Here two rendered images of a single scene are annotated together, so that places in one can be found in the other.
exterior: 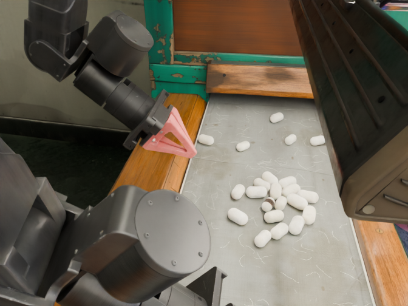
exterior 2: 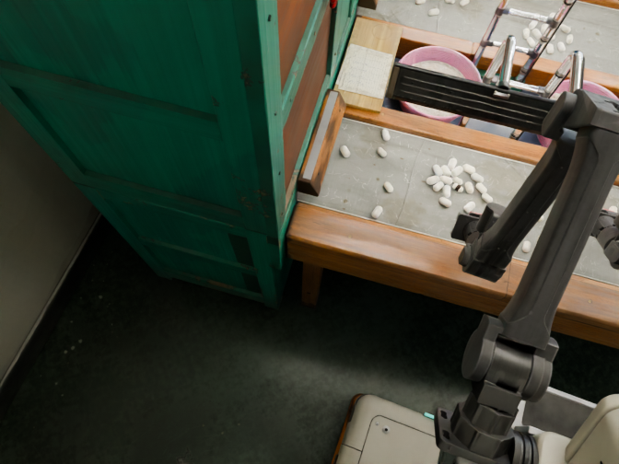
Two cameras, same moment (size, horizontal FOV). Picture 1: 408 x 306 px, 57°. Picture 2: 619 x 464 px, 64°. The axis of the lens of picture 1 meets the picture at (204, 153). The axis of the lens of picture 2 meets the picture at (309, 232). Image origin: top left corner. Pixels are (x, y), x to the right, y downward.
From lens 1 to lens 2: 1.30 m
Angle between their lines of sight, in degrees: 59
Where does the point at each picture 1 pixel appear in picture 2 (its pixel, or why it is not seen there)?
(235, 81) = (322, 168)
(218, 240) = not seen: hidden behind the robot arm
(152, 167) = (424, 251)
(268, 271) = (505, 201)
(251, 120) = (340, 171)
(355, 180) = not seen: outside the picture
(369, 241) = (496, 148)
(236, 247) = not seen: hidden behind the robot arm
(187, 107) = (326, 218)
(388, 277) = (519, 151)
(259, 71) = (325, 144)
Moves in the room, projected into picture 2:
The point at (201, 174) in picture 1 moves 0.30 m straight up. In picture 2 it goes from (418, 222) to (450, 168)
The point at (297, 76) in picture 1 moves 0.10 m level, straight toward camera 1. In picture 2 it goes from (334, 117) to (369, 129)
